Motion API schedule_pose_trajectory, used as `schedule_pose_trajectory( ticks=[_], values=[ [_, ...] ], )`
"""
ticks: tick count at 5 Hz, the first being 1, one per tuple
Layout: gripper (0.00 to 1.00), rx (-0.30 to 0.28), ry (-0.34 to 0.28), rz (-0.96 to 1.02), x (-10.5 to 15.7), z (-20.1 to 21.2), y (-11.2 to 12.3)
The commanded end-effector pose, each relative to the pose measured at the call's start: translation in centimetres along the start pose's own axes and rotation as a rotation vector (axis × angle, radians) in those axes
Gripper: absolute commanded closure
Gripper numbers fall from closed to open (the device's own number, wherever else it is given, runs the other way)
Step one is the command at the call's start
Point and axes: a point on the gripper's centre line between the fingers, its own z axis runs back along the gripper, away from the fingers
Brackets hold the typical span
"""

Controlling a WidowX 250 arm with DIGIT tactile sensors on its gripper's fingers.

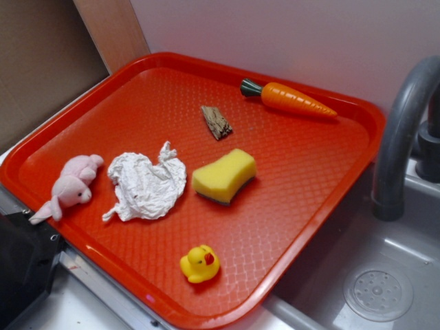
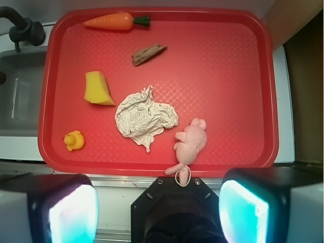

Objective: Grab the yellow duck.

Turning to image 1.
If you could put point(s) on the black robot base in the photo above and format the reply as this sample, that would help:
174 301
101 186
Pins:
29 258

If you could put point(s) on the grey toy sink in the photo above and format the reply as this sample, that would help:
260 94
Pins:
362 273

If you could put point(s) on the pink plush bunny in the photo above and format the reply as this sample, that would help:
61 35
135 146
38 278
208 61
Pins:
71 188

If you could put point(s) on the small wood piece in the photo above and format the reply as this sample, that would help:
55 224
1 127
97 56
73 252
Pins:
216 122

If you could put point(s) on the orange plastic carrot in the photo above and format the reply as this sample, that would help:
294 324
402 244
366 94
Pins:
280 97

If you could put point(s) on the yellow rubber duck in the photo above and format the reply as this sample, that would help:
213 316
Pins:
200 264

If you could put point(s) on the yellow sponge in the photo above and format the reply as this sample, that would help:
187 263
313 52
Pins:
221 180

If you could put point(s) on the wooden board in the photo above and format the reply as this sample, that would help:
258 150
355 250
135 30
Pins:
115 31

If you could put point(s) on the red plastic tray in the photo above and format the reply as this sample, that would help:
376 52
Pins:
304 167

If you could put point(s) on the brown cardboard panel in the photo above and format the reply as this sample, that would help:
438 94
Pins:
48 59

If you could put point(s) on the crumpled white paper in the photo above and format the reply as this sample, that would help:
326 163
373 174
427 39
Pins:
143 189

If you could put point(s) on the grey toy faucet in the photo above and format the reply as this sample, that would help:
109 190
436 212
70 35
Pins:
412 125

